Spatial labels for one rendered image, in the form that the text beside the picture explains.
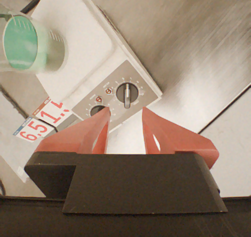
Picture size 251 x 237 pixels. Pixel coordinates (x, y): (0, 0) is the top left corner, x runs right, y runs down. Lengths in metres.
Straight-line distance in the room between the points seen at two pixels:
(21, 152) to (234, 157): 0.50
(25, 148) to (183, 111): 0.41
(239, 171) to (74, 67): 0.29
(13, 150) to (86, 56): 0.41
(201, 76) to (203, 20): 0.08
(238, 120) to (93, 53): 0.22
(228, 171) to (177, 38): 0.23
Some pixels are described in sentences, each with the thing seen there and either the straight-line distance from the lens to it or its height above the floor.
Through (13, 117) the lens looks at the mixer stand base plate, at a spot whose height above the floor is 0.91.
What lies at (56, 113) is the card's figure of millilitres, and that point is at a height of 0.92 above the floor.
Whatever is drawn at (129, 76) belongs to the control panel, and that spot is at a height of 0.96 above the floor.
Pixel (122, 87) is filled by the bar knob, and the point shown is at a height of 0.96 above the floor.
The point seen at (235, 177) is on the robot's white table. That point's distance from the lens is 0.29.
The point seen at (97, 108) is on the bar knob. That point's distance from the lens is 0.21.
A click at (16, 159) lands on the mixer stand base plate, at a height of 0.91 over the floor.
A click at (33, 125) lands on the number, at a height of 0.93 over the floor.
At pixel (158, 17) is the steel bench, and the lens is 0.25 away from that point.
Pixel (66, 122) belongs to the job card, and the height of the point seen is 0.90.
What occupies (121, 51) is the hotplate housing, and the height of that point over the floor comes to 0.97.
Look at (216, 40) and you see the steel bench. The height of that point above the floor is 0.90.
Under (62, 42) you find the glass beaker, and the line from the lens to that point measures 0.19.
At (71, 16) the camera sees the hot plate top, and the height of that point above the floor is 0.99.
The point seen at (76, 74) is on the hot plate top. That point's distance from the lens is 0.18.
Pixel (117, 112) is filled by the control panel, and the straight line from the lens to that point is 0.21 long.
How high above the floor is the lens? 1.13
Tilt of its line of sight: 68 degrees down
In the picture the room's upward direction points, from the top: 119 degrees counter-clockwise
